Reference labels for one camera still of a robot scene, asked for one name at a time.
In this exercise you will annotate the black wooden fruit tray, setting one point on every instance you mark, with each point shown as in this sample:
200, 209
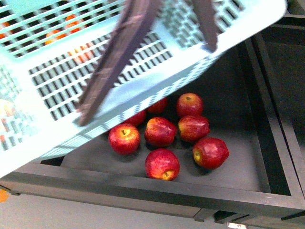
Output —
263, 175

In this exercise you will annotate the red apple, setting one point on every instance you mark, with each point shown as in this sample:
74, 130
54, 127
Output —
124, 139
137, 119
210, 153
158, 107
160, 132
189, 104
162, 164
193, 127

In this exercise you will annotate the orange fruit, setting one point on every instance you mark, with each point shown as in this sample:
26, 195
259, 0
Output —
53, 36
75, 25
82, 53

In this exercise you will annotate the brown basket handle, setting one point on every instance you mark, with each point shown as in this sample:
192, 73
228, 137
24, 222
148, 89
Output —
135, 22

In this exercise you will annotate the light blue plastic basket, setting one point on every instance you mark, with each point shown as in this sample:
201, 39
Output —
40, 84

